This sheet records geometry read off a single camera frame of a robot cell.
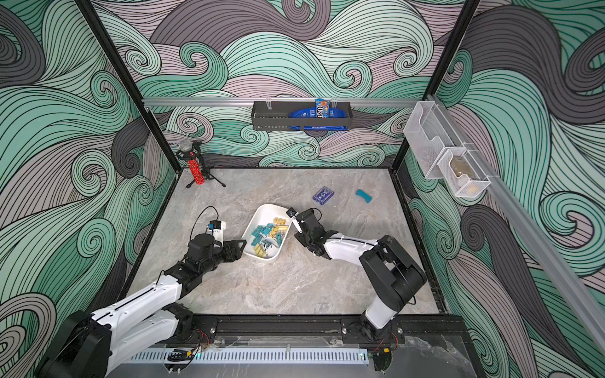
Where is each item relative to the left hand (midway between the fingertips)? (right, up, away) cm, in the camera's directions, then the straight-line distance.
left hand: (240, 239), depth 85 cm
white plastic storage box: (+9, +1, +10) cm, 14 cm away
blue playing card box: (+33, +16, +22) cm, 43 cm away
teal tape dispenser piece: (+54, +14, +23) cm, 61 cm away
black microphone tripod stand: (-23, +34, +13) cm, 42 cm away
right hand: (+26, +5, +8) cm, 27 cm away
